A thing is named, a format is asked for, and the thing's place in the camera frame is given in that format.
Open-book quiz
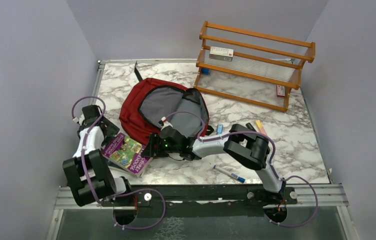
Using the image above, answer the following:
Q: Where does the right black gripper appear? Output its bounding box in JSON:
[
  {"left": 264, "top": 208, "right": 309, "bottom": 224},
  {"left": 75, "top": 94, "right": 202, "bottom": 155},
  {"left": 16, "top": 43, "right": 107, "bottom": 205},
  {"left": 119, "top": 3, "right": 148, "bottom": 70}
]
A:
[{"left": 141, "top": 133, "right": 181, "bottom": 158}]

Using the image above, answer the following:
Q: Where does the red student backpack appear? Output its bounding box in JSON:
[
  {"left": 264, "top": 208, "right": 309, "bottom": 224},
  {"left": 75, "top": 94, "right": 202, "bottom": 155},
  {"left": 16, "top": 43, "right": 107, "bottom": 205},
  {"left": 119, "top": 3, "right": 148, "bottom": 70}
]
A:
[{"left": 119, "top": 78, "right": 210, "bottom": 145}]

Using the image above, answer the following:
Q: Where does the purple treehouse storybook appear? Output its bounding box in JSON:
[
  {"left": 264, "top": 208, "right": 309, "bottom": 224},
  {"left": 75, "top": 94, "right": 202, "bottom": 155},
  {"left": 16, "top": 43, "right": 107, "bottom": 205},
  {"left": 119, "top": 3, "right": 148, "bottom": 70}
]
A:
[{"left": 102, "top": 133, "right": 152, "bottom": 178}]

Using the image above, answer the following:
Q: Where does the dark blue book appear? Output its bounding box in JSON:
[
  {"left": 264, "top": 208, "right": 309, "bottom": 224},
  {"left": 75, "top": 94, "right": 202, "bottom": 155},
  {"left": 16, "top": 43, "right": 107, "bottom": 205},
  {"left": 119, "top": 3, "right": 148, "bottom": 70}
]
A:
[{"left": 106, "top": 161, "right": 132, "bottom": 174}]

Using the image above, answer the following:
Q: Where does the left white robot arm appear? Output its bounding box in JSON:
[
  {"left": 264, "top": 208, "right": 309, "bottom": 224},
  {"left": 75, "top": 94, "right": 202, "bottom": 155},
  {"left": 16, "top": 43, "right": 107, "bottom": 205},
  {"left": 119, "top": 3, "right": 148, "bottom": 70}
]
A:
[{"left": 62, "top": 105, "right": 133, "bottom": 207}]

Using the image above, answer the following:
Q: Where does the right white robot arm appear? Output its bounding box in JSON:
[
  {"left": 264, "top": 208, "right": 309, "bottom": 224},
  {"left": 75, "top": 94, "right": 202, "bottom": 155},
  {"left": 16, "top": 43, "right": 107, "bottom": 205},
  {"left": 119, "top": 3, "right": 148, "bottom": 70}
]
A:
[{"left": 141, "top": 124, "right": 285, "bottom": 204}]

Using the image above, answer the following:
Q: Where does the blue glue stick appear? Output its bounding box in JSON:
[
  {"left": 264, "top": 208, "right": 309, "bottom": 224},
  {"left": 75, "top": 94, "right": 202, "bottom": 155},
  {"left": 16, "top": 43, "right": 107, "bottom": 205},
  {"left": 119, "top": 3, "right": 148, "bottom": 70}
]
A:
[{"left": 216, "top": 123, "right": 224, "bottom": 135}]

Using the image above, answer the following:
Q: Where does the small blue block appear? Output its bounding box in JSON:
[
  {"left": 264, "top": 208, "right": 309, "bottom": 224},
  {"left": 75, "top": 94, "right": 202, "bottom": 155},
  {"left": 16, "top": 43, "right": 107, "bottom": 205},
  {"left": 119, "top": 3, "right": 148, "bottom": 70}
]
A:
[{"left": 200, "top": 67, "right": 210, "bottom": 75}]

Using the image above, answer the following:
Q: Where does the white blue marker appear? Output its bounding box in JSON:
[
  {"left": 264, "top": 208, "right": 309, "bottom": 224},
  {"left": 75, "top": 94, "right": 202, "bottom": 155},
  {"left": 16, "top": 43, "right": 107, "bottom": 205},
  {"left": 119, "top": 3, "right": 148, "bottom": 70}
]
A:
[{"left": 213, "top": 165, "right": 245, "bottom": 183}]

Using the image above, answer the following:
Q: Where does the pink black highlighter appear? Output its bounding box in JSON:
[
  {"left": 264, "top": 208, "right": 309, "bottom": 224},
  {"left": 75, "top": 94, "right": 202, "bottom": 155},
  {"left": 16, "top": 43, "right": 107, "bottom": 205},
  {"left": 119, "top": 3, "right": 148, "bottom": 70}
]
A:
[{"left": 245, "top": 122, "right": 256, "bottom": 132}]

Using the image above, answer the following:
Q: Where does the yellow highlighter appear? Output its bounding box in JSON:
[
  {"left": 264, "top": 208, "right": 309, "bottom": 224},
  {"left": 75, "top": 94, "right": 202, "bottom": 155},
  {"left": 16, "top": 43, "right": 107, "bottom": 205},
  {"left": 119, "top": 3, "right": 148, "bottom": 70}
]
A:
[{"left": 255, "top": 120, "right": 268, "bottom": 136}]

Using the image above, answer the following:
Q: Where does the white box on shelf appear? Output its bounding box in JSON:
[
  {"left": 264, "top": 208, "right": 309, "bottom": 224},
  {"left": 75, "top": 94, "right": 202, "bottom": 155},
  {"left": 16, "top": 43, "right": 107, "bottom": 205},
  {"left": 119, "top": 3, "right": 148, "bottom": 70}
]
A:
[{"left": 209, "top": 46, "right": 234, "bottom": 62}]

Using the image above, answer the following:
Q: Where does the orange wooden shelf rack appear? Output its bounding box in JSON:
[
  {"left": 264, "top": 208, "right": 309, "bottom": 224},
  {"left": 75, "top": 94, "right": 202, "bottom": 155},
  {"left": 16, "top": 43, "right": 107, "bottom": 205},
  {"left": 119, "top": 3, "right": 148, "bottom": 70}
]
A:
[{"left": 193, "top": 21, "right": 316, "bottom": 112}]

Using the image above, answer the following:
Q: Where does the small red white box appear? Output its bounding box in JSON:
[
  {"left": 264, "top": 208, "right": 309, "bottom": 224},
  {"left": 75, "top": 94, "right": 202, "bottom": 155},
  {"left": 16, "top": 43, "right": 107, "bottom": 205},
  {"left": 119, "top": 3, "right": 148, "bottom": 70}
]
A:
[{"left": 276, "top": 85, "right": 286, "bottom": 98}]

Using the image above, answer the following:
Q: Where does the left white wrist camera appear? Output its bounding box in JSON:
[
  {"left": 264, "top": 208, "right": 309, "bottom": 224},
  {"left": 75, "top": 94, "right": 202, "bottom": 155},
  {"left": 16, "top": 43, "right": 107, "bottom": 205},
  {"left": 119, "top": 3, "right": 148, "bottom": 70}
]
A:
[{"left": 72, "top": 114, "right": 85, "bottom": 126}]

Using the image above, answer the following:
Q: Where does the black metal base rail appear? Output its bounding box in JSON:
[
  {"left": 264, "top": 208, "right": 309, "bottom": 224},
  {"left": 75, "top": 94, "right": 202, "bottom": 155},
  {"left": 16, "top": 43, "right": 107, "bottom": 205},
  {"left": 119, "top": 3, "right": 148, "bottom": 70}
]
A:
[{"left": 54, "top": 175, "right": 350, "bottom": 220}]

